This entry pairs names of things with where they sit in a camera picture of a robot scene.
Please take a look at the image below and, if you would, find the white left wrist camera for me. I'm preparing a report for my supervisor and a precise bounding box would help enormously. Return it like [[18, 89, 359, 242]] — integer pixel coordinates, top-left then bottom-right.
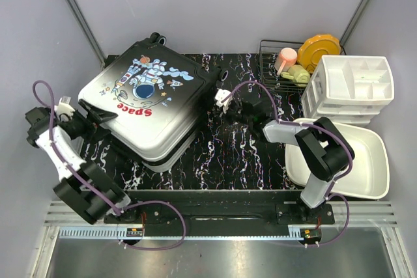
[[54, 96, 75, 122]]

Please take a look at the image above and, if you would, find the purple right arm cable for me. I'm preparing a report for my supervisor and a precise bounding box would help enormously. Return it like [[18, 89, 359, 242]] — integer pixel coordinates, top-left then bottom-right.
[[224, 81, 355, 248]]

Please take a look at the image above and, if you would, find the aluminium rail frame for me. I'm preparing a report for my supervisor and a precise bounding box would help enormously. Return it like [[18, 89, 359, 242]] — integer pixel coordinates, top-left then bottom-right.
[[29, 200, 416, 277]]

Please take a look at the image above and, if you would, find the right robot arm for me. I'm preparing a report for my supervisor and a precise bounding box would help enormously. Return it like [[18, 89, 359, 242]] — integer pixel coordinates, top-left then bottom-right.
[[223, 100, 355, 224]]

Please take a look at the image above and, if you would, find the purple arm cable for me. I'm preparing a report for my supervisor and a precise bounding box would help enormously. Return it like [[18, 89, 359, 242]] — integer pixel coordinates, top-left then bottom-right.
[[32, 79, 187, 252], [224, 81, 355, 248]]

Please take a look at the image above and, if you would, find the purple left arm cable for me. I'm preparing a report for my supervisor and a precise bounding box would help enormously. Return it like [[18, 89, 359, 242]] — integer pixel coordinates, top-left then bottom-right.
[[32, 79, 187, 252]]

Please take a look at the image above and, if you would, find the white black space suitcase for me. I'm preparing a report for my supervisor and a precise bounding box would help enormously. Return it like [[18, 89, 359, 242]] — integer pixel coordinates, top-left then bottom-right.
[[78, 32, 228, 173]]

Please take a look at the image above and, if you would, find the black wire dish rack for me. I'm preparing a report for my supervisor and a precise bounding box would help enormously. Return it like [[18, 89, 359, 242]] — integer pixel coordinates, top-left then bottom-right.
[[259, 39, 310, 92]]

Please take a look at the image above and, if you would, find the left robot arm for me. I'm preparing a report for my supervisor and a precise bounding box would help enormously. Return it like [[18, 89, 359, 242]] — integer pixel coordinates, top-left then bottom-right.
[[25, 96, 141, 225]]

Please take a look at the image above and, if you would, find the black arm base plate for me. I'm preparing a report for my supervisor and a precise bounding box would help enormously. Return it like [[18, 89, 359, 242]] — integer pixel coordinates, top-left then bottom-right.
[[104, 189, 336, 227]]

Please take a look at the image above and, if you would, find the pink plastic cup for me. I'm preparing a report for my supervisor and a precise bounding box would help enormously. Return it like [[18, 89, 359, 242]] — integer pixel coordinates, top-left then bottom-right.
[[274, 48, 298, 74]]

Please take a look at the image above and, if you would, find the yellow plate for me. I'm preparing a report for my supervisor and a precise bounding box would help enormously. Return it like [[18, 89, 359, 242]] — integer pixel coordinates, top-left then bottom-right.
[[297, 35, 341, 74]]

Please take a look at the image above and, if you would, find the white plastic basin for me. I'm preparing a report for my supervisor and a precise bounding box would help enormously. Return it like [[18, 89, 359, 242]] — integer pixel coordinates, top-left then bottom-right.
[[285, 122, 390, 200]]

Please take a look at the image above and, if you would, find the white drawer organizer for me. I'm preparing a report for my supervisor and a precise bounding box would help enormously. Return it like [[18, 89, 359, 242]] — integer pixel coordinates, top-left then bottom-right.
[[301, 55, 394, 127]]

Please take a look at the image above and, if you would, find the green plastic cup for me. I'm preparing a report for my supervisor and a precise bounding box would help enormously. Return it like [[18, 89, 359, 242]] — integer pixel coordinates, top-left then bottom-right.
[[280, 64, 311, 87]]

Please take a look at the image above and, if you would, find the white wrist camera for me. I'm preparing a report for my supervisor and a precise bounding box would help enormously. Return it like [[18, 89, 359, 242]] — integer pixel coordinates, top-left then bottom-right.
[[54, 96, 75, 122], [214, 89, 232, 113]]

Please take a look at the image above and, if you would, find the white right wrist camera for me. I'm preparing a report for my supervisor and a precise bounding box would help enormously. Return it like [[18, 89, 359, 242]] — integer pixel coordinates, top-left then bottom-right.
[[214, 89, 232, 113]]

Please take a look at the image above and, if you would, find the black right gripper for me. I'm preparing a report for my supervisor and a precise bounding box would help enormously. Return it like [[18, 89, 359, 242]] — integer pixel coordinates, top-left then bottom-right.
[[213, 102, 252, 126]]

